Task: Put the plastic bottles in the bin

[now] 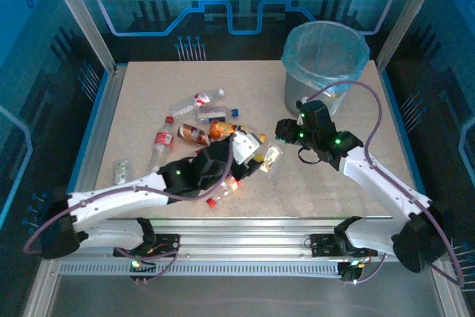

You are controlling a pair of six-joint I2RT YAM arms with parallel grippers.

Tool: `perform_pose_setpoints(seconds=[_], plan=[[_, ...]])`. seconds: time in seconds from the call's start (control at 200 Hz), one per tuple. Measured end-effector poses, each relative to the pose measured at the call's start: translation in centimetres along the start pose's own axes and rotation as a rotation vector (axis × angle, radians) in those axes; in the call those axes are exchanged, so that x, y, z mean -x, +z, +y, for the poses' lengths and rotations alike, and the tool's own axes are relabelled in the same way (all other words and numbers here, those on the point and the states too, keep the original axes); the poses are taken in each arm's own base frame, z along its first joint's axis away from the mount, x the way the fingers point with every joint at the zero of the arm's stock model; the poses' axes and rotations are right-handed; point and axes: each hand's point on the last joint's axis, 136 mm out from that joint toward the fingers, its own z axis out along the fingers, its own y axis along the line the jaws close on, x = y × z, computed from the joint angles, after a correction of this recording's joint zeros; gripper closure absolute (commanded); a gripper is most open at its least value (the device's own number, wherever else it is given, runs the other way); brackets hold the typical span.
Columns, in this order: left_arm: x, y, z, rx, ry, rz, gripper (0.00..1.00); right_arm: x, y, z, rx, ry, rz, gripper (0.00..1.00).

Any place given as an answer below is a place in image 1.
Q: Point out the green white label bottle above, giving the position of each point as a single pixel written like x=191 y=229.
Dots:
x=271 y=159

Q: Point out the crushed clear bottle red cap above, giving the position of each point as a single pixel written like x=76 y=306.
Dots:
x=219 y=196

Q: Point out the grey metal bin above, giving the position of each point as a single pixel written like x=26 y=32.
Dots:
x=297 y=98

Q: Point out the brown label plastic bottle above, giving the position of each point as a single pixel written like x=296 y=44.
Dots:
x=194 y=134

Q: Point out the slim cola bottle red cap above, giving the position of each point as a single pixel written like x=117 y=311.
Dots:
x=164 y=140

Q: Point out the orange juice bottle yellow label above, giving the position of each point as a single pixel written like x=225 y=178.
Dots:
x=222 y=129

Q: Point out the Fiji water bottle blue cap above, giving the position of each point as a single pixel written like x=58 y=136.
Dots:
x=215 y=113

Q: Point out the small crushed clear bottle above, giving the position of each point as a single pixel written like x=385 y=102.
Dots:
x=120 y=172

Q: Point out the grey bin with blue liner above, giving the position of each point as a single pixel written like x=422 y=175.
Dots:
x=323 y=53

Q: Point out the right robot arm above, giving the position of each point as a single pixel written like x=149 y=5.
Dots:
x=375 y=179

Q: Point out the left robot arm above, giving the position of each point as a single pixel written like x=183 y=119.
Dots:
x=111 y=205

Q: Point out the clear bottle white cap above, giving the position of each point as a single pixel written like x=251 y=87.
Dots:
x=202 y=98

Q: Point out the black connector block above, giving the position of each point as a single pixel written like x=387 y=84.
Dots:
x=349 y=274
x=143 y=279

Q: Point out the grey metal base sheet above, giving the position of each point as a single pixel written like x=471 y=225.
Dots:
x=241 y=298

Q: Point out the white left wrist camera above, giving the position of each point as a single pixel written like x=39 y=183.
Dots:
x=245 y=146

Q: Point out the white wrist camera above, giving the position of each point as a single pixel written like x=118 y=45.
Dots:
x=245 y=146
x=301 y=101

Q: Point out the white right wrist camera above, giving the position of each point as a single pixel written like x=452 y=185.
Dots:
x=301 y=101

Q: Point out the aluminium front rail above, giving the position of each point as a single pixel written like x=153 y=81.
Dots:
x=241 y=239

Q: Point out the blue side rail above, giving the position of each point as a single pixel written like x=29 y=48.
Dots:
x=401 y=127

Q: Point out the aluminium side rail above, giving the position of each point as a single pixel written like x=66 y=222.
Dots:
x=107 y=101

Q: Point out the aluminium frame post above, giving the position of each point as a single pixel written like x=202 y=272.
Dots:
x=406 y=16
x=83 y=16

